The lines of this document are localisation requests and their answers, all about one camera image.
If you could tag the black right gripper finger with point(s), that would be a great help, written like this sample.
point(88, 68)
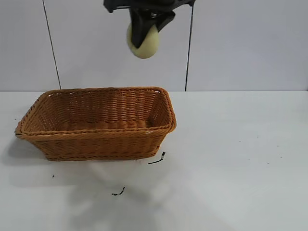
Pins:
point(140, 26)
point(164, 20)

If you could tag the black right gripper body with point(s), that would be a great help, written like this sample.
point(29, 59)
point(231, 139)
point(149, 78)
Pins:
point(149, 4)

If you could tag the pale yellow egg yolk pastry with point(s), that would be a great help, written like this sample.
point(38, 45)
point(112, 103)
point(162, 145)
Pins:
point(146, 49)

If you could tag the brown woven wicker basket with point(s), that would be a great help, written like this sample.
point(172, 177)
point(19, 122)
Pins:
point(96, 144)

